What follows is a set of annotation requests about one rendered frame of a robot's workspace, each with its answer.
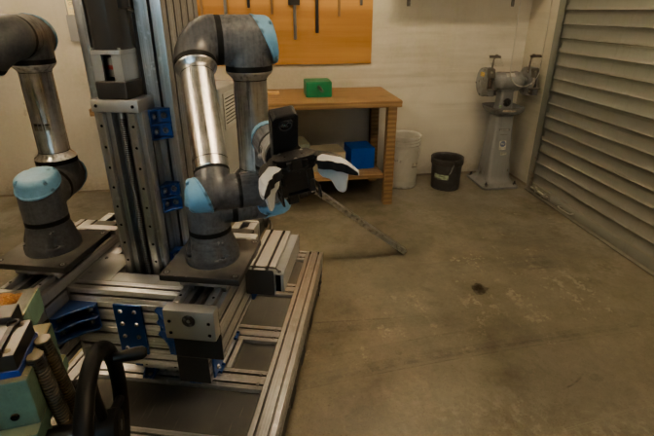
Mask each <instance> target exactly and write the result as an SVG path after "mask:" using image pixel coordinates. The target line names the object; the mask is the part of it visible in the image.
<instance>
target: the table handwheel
mask: <svg viewBox="0 0 654 436"><path fill-rule="evenodd" d="M114 352H118V350H117V348H116V347H115V345H114V344H113V343H111V342H109V341H99V342H97V343H95V344H94V345H92V346H91V348H90V349H89V351H88V352H87V354H86V356H85V358H84V361H83V364H82V367H81V370H80V374H79V378H78V382H77V388H76V394H75V401H74V411H73V423H72V424H68V425H63V426H59V427H55V428H50V429H48V431H47V434H46V436H130V414H129V400H128V391H127V378H126V373H125V369H124V364H123V362H113V353H114ZM103 360H104V362H105V364H106V367H107V369H108V373H109V377H110V381H111V386H112V392H113V401H114V402H113V404H112V406H111V408H109V409H106V408H105V406H104V403H103V400H102V398H101V394H100V391H99V388H98V384H97V380H98V375H99V370H100V366H101V363H102V361H103Z"/></svg>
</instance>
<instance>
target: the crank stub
mask: <svg viewBox="0 0 654 436"><path fill-rule="evenodd" d="M146 356H147V347H145V346H143V345H140V346H135V347H131V348H127V349H124V350H121V351H118V352H114V353H113V362H127V361H136V360H140V359H143V358H145V357H146Z"/></svg>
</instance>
